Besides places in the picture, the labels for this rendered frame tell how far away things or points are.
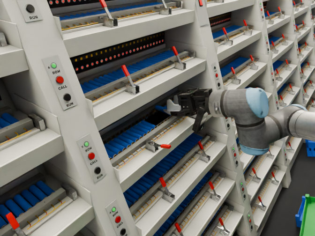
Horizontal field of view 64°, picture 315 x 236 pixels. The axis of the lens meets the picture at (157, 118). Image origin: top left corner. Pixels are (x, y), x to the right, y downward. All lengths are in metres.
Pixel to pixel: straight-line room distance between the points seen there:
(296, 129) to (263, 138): 0.10
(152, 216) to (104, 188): 0.25
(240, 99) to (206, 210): 0.56
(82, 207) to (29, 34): 0.42
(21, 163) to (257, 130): 0.64
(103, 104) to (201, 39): 0.54
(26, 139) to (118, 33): 0.38
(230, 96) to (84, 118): 0.44
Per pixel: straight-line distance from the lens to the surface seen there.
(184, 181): 1.01
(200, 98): 0.88
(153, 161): 0.84
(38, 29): 0.64
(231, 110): 0.82
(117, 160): 0.78
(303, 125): 0.85
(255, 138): 0.85
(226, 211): 1.44
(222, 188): 1.28
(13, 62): 0.61
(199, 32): 1.10
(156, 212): 0.91
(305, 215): 1.81
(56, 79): 0.63
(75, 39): 0.68
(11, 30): 0.63
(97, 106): 0.72
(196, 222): 1.13
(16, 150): 0.62
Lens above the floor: 1.29
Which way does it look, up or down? 17 degrees down
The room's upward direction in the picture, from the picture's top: 17 degrees counter-clockwise
